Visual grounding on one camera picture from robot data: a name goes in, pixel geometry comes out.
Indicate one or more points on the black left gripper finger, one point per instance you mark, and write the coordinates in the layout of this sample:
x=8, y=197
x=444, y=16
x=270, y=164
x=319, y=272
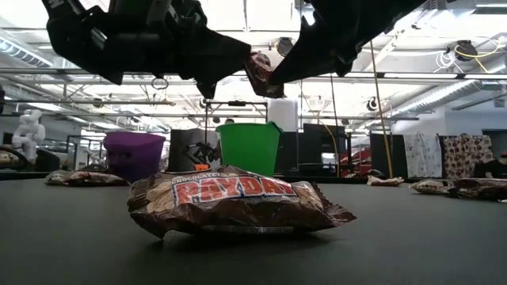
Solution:
x=214, y=59

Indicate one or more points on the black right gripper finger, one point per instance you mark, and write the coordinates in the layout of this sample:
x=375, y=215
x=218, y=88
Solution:
x=309, y=51

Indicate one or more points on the brown Payday candy bar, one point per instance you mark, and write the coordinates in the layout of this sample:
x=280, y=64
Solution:
x=103, y=179
x=237, y=206
x=479, y=188
x=263, y=75

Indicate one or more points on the small black robot arm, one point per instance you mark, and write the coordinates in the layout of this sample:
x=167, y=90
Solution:
x=202, y=152

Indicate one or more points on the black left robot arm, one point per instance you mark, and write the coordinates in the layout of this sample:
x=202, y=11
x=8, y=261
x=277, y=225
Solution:
x=130, y=4

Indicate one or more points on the green halloween bucket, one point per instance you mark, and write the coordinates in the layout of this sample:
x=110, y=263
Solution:
x=249, y=150

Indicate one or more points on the purple halloween bucket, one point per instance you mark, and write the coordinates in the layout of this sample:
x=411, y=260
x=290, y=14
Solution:
x=134, y=158

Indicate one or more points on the white Payday candy bar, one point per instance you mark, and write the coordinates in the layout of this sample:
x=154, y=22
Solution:
x=384, y=181
x=431, y=186

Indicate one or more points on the black screen panel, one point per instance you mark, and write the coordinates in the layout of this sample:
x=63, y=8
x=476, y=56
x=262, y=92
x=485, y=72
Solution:
x=317, y=136

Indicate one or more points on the dark partition panel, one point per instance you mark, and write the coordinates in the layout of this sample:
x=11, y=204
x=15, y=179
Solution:
x=182, y=142

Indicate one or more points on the narrow black panel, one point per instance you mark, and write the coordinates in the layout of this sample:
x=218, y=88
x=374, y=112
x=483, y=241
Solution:
x=287, y=152

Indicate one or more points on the red metal rack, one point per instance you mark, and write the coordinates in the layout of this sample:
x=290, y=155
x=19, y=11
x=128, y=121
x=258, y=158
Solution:
x=358, y=160

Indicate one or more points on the black upright panel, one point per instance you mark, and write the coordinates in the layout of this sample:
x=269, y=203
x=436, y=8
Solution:
x=378, y=154

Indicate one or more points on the white humanoid robot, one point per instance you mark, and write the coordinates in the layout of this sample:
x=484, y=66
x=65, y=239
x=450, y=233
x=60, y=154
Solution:
x=27, y=134

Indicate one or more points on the white floral cloth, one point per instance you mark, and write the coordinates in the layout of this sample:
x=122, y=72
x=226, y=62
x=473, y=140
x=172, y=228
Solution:
x=421, y=154

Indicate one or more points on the brown dotted cloth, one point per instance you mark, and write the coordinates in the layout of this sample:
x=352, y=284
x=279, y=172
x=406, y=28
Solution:
x=467, y=152

